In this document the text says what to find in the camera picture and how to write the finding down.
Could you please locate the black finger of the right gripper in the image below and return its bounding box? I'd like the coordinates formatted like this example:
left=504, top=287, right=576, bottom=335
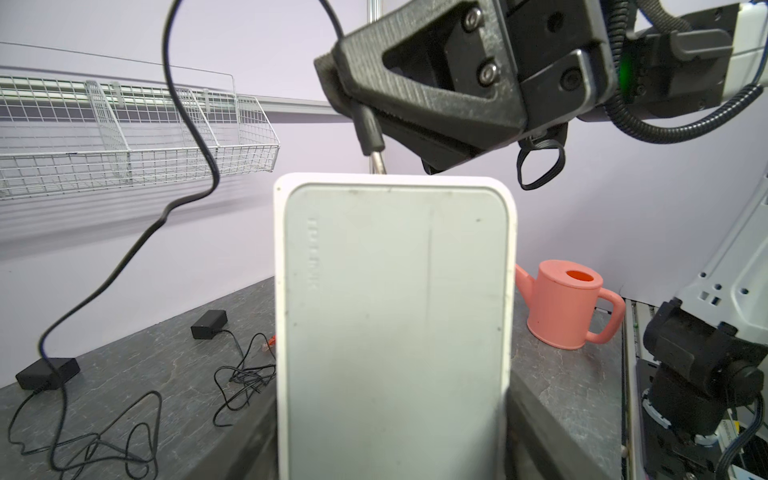
left=314, top=1, right=527, bottom=150

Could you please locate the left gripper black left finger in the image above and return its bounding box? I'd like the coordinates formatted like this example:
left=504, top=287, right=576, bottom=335
left=185, top=389, right=279, bottom=479

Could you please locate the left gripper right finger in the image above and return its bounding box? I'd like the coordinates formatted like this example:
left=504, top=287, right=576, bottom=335
left=506, top=372, right=606, bottom=479

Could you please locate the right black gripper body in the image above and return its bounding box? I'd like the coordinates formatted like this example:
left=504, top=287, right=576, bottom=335
left=503, top=1, right=767, bottom=120

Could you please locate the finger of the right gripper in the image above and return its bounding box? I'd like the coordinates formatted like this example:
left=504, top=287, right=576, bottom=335
left=383, top=113, right=519, bottom=172

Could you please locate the white network switch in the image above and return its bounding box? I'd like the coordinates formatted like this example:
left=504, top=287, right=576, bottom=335
left=274, top=173, right=517, bottom=479

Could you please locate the black power adapter cable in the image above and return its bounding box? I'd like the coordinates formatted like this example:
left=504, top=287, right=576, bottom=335
left=190, top=308, right=278, bottom=428
left=5, top=0, right=385, bottom=475

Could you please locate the pink watering can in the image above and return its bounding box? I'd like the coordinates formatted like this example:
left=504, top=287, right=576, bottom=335
left=515, top=260, right=626, bottom=350

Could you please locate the long white wire basket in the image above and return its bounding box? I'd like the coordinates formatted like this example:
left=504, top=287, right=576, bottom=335
left=1, top=41, right=280, bottom=200

